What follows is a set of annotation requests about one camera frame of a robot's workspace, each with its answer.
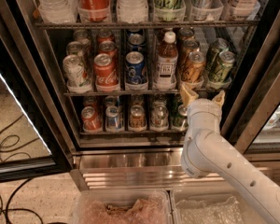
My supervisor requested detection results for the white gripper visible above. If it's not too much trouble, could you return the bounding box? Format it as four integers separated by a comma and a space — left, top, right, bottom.
180, 84, 225, 138

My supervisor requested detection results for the green can shelf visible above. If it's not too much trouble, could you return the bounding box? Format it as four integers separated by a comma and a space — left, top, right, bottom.
173, 105, 188, 131
208, 50, 235, 82
205, 37, 229, 71

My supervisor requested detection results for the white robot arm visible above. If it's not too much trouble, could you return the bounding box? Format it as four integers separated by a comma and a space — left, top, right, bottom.
180, 84, 280, 224

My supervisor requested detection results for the front gold can middle shelf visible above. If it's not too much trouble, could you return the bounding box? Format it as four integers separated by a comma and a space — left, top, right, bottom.
181, 51, 206, 83

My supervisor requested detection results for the gold can shelf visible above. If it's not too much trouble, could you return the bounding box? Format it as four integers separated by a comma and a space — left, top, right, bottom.
129, 105, 146, 131
178, 39, 200, 69
181, 51, 206, 83

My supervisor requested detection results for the green can bottom shelf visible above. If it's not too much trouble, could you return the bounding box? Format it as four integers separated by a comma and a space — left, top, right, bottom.
173, 105, 188, 131

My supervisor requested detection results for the gold can bottom shelf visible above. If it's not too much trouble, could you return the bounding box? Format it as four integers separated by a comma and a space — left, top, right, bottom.
129, 105, 146, 131

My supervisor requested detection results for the front blue can middle shelf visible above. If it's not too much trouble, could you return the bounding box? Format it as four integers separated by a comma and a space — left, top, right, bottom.
125, 51, 146, 85

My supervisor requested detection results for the blue white can bottom shelf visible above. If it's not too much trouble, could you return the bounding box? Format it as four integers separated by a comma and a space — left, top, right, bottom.
105, 105, 122, 132

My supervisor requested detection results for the front red cola can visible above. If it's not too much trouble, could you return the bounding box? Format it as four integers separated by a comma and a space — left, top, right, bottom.
93, 53, 119, 86

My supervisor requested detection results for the red cola can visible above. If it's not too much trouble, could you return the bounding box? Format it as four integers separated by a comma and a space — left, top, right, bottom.
98, 41, 118, 61
93, 53, 119, 86

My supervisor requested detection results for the middle red cola can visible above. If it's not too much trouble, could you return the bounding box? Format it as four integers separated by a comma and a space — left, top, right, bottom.
98, 41, 118, 61

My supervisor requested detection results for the red can bottom shelf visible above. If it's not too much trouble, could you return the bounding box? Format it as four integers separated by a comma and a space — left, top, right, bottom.
81, 106, 101, 132

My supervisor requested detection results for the clear bottle top middle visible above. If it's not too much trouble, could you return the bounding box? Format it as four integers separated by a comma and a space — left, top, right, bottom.
117, 0, 148, 23

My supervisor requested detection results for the clear bottle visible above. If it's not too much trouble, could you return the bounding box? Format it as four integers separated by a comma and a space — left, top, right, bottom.
38, 0, 78, 24
117, 0, 148, 23

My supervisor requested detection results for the front white can middle shelf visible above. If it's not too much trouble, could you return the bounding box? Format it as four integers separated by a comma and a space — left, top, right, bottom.
63, 54, 90, 87

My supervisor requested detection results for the open glass fridge door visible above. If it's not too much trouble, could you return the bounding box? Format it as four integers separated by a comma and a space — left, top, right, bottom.
0, 0, 73, 183

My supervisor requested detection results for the brown tea bottle white cap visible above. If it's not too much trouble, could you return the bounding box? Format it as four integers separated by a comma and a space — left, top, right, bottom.
155, 31, 178, 84

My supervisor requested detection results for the right clear plastic bin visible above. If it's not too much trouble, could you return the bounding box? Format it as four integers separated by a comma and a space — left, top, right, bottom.
170, 186, 270, 224

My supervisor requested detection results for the clear plastic bin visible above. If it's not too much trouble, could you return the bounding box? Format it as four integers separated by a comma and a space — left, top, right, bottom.
170, 186, 270, 224
71, 189, 173, 224

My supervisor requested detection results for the left clear plastic bin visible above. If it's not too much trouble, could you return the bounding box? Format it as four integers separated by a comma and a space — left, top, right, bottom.
71, 189, 173, 224

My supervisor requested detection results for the clear bottle top left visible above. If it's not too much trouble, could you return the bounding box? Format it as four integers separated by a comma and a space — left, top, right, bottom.
38, 0, 78, 24

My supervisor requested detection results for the black floor cable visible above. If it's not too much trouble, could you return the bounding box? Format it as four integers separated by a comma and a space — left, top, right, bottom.
0, 177, 45, 224

